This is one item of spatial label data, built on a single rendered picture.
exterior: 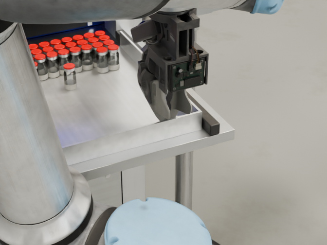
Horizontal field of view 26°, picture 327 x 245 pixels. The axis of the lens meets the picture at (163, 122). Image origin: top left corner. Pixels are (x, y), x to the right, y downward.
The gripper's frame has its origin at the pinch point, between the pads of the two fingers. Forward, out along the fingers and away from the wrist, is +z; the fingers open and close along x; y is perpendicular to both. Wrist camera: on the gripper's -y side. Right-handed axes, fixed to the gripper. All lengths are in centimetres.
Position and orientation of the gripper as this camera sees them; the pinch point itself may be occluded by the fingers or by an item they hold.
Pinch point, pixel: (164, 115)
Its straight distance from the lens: 114.5
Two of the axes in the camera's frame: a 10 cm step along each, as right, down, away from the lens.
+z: 0.0, 8.4, 5.4
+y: 4.4, 4.9, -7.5
